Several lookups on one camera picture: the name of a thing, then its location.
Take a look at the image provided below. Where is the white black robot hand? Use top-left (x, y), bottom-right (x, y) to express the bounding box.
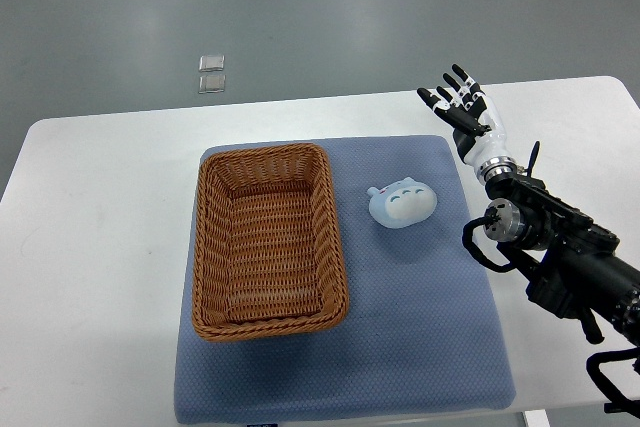
top-left (417, 64), bottom-right (510, 171)

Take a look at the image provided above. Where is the blue plush toy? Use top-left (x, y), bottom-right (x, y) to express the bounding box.
top-left (367, 177), bottom-right (438, 229)

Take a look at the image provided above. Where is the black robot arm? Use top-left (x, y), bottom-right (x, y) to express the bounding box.
top-left (462, 154), bottom-right (639, 416)

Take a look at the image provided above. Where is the brown wicker basket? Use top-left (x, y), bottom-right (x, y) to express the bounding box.
top-left (191, 143), bottom-right (349, 342)

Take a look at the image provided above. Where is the blue fabric mat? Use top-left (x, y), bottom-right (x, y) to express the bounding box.
top-left (174, 135), bottom-right (516, 424)

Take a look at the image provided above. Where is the lower floor metal plate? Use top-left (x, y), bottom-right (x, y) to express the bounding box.
top-left (198, 74), bottom-right (226, 94)

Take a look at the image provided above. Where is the floor metal plate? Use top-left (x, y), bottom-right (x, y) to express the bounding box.
top-left (198, 54), bottom-right (225, 72)
top-left (198, 74), bottom-right (226, 94)

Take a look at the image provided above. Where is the upper floor metal plate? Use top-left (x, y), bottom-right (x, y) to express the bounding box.
top-left (198, 54), bottom-right (225, 72)

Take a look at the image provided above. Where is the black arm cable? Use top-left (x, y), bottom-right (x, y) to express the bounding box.
top-left (461, 217), bottom-right (521, 274)

